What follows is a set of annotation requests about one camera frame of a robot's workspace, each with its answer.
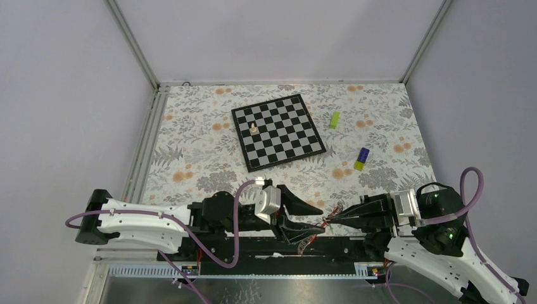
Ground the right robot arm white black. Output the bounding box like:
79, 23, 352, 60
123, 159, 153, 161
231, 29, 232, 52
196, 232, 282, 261
327, 186, 529, 303

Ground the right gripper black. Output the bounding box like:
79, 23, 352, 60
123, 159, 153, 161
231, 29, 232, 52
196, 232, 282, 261
324, 189, 412, 232

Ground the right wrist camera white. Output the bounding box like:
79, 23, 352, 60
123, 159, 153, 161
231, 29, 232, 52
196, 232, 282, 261
390, 189, 421, 227

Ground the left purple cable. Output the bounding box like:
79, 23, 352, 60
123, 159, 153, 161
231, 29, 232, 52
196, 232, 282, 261
65, 179, 261, 304

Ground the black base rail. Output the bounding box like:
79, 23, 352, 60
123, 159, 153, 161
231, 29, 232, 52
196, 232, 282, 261
167, 233, 390, 276

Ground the floral table mat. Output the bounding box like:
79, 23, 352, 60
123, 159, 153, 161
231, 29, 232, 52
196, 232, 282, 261
142, 83, 455, 238

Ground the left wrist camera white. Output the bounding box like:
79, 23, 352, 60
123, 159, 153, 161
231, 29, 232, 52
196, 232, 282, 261
254, 177, 281, 224

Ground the purple and green block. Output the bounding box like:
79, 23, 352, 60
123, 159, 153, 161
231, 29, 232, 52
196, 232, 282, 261
353, 148, 370, 171

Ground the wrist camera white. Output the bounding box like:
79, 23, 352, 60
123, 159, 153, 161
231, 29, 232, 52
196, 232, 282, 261
390, 189, 421, 227
254, 177, 281, 224

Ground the lime green block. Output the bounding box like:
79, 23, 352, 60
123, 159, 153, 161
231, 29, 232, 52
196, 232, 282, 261
329, 111, 340, 129

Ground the black grey chessboard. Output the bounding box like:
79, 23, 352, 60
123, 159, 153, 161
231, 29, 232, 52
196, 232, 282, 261
231, 94, 327, 172

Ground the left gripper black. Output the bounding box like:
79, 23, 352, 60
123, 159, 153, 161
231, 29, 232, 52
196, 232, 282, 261
225, 187, 325, 244

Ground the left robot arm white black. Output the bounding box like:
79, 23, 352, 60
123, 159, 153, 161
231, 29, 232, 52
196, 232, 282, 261
74, 185, 325, 260

